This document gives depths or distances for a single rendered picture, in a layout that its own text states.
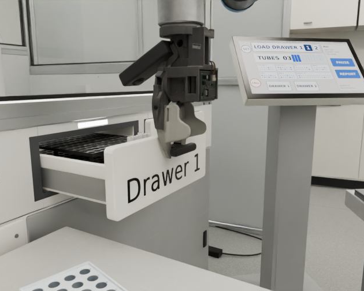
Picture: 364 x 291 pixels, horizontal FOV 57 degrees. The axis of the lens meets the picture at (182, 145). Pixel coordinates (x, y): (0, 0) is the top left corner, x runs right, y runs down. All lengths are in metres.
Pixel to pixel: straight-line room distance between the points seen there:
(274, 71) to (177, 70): 0.85
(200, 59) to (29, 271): 0.39
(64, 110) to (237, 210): 1.88
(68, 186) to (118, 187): 0.12
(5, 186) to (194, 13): 0.40
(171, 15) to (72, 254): 0.39
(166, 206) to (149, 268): 0.47
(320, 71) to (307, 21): 2.43
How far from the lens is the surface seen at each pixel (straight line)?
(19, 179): 0.61
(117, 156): 0.49
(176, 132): 0.54
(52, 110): 0.64
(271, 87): 1.30
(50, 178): 0.62
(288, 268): 1.65
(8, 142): 0.59
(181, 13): 0.54
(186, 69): 0.53
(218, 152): 2.32
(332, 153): 3.51
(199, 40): 0.54
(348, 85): 1.46
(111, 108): 0.74
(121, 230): 0.83
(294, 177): 1.49
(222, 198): 2.40
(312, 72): 1.42
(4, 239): 0.63
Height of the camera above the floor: 1.02
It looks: 11 degrees down
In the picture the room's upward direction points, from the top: straight up
